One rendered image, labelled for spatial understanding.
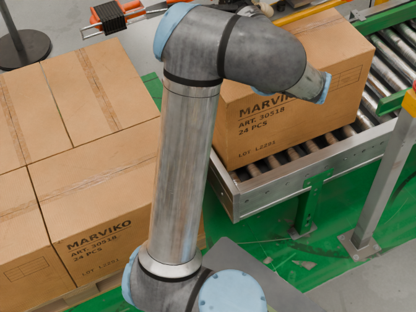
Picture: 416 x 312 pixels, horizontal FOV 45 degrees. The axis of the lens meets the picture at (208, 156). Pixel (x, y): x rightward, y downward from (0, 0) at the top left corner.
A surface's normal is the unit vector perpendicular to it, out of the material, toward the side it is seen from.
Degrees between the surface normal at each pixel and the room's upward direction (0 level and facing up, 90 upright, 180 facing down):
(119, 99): 0
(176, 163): 65
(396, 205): 0
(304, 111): 90
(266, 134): 90
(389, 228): 0
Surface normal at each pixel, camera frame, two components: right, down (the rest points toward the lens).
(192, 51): -0.37, 0.45
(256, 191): 0.43, 0.71
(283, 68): 0.48, 0.45
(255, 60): 0.13, 0.41
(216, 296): 0.02, -0.57
